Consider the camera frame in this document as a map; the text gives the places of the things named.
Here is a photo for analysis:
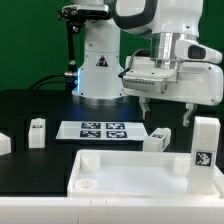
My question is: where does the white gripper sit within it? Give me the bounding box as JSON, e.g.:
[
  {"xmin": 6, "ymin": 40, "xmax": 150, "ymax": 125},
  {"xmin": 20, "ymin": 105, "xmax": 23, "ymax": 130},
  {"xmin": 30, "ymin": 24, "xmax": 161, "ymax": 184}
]
[{"xmin": 122, "ymin": 57, "xmax": 224, "ymax": 127}]

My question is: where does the white desk top tray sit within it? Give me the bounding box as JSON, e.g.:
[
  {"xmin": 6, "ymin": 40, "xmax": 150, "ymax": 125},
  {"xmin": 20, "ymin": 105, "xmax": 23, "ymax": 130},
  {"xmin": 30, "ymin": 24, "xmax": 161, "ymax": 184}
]
[{"xmin": 66, "ymin": 149, "xmax": 224, "ymax": 200}]

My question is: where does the white marker sheet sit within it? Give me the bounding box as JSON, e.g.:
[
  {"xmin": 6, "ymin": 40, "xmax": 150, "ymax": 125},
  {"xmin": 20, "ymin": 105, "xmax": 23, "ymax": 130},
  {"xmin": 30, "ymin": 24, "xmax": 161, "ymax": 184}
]
[{"xmin": 56, "ymin": 121, "xmax": 148, "ymax": 141}]

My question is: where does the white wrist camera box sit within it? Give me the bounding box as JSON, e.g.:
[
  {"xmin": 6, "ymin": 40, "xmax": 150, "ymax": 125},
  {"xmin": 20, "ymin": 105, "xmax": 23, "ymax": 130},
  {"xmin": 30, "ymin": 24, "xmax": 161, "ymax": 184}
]
[{"xmin": 174, "ymin": 39, "xmax": 222, "ymax": 64}]

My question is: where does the black camera stand pole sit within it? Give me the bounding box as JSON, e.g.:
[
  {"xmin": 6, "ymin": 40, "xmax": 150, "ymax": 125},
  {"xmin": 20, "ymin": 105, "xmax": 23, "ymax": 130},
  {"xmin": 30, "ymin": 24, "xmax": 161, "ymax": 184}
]
[{"xmin": 65, "ymin": 20, "xmax": 78, "ymax": 93}]

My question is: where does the black cable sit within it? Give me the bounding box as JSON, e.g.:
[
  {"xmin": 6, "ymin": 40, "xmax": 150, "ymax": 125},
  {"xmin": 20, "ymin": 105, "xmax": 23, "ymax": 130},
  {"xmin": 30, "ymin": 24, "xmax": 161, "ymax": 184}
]
[{"xmin": 29, "ymin": 73, "xmax": 78, "ymax": 91}]

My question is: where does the black camera on stand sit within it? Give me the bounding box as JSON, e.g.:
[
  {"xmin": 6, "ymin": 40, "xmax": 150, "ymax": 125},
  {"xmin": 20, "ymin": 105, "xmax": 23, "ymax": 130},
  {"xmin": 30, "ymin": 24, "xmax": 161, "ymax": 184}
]
[{"xmin": 57, "ymin": 4, "xmax": 111, "ymax": 20}]

